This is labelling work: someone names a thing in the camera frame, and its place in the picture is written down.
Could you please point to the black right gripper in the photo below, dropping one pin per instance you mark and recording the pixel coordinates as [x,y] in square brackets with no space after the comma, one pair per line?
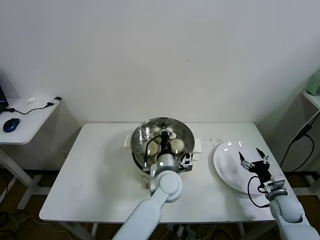
[261,170]

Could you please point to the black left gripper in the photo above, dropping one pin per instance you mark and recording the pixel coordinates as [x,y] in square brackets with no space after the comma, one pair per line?
[165,143]

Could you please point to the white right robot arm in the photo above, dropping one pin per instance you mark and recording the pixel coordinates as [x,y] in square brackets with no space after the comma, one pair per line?
[287,210]

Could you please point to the stainless steel steamer basket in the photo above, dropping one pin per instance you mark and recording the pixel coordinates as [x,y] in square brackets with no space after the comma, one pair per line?
[197,146]

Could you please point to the white round plate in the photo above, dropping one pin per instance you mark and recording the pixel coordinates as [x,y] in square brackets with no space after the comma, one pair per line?
[225,162]

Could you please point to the white table leg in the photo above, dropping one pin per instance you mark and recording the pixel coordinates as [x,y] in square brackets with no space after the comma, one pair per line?
[241,232]
[94,231]

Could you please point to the pale green appliance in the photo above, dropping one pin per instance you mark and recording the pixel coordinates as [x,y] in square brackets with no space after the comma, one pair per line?
[314,85]

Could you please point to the white power strip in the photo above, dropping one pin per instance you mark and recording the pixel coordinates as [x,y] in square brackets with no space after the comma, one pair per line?
[183,231]

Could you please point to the white side desk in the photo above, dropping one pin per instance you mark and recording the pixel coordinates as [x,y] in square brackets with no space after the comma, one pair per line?
[30,125]

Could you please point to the small white desk object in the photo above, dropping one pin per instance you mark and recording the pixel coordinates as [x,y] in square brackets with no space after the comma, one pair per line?
[31,100]

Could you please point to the blue computer mouse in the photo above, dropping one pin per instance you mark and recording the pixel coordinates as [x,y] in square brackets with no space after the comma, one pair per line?
[10,125]

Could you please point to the black laptop screen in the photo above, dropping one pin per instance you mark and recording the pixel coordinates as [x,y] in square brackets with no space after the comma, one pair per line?
[2,97]

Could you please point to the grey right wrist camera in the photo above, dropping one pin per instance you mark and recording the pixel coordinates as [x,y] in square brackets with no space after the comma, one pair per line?
[275,185]

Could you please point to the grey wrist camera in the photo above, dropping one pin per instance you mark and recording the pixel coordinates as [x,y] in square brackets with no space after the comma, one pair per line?
[186,162]
[275,185]

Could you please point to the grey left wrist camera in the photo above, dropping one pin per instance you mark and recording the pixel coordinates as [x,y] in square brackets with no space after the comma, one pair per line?
[186,162]

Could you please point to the white desk with frame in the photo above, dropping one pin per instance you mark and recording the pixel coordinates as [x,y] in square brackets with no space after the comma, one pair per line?
[312,100]

